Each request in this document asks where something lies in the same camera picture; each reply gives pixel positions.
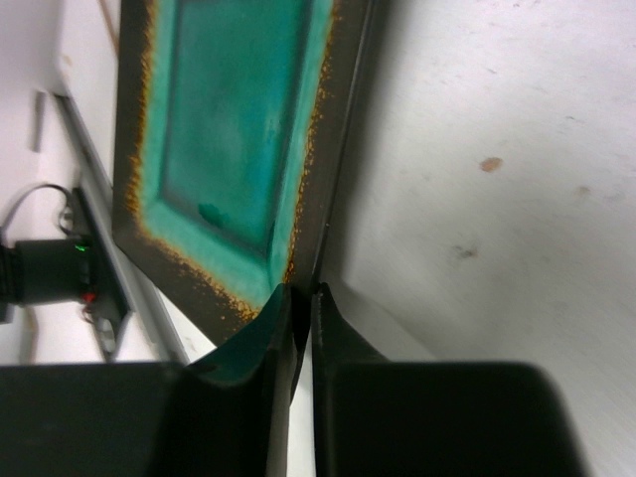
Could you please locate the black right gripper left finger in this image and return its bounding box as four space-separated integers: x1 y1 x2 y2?
1 285 293 476

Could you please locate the aluminium rail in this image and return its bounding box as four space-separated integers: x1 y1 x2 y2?
53 93 190 365

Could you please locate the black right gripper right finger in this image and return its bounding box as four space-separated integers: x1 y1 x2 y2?
311 284 588 476

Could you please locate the green square plate dark rim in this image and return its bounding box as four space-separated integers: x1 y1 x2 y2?
113 1 374 345

